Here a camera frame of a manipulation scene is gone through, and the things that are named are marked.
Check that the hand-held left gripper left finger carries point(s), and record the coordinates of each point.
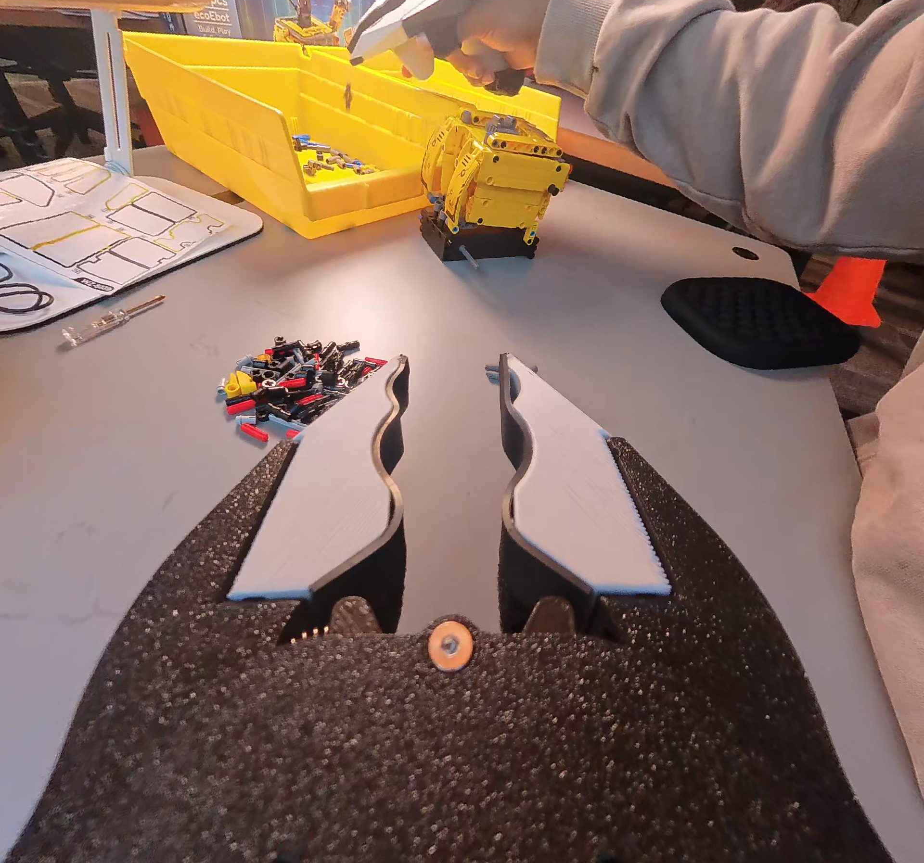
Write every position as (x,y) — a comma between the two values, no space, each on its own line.
(325,509)

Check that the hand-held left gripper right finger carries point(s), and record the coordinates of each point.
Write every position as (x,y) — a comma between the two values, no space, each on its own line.
(585,509)

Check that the yellow block robot model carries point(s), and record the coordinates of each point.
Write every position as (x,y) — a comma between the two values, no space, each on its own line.
(505,177)

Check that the person's right forearm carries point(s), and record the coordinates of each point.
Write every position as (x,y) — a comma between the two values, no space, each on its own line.
(722,120)

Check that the grey desk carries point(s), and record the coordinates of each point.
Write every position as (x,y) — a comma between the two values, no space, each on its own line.
(650,408)

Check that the person's right hand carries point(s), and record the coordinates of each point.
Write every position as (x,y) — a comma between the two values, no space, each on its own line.
(505,19)

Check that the pile of black red pins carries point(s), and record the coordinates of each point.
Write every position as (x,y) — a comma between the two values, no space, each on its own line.
(289,387)

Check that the heap of assorted small parts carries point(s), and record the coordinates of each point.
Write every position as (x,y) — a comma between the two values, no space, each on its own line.
(332,159)

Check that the yellow bin with divider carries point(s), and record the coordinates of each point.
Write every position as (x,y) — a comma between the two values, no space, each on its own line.
(216,105)

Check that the black wrist rest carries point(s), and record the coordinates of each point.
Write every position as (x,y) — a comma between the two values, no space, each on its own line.
(758,322)

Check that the white wooden book stand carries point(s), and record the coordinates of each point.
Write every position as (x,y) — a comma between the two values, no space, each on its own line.
(112,84)

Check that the person's grey hoodie torso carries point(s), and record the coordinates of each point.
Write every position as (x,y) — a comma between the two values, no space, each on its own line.
(895,553)

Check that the orange traffic cone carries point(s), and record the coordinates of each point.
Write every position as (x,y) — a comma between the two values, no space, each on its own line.
(848,293)

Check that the white sticker sheet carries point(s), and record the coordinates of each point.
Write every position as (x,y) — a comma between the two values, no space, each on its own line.
(108,228)

